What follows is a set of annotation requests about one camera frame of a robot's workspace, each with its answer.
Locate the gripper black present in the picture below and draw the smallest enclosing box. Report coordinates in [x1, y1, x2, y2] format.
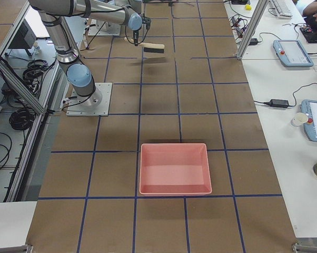
[133, 29, 140, 46]

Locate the beige hand brush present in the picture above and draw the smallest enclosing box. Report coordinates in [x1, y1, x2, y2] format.
[124, 37, 165, 53]

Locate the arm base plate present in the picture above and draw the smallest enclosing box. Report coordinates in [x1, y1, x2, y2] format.
[65, 83, 112, 116]
[88, 20, 121, 37]

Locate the white keyboard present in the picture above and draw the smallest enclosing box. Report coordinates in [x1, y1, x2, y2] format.
[269, 0, 293, 20]

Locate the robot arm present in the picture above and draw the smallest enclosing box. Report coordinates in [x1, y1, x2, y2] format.
[29, 0, 143, 106]

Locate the teach pendant near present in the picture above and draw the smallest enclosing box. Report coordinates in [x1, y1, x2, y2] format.
[301, 100, 317, 142]

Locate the teach pendant far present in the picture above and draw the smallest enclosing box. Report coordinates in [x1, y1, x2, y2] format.
[273, 40, 314, 67]

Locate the aluminium frame post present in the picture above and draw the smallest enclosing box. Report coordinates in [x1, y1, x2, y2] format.
[236, 0, 268, 60]

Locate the pink plastic bin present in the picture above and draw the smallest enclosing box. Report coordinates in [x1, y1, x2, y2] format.
[139, 143, 212, 196]

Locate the black power adapter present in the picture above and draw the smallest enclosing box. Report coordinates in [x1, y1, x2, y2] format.
[269, 99, 290, 108]

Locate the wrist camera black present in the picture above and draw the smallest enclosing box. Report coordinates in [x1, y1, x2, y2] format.
[142, 16, 151, 30]

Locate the teach pendant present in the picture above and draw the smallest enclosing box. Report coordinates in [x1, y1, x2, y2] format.
[301, 100, 317, 142]
[273, 40, 314, 67]

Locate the white paper cup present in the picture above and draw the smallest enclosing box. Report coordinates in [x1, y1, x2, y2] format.
[291, 112, 308, 127]

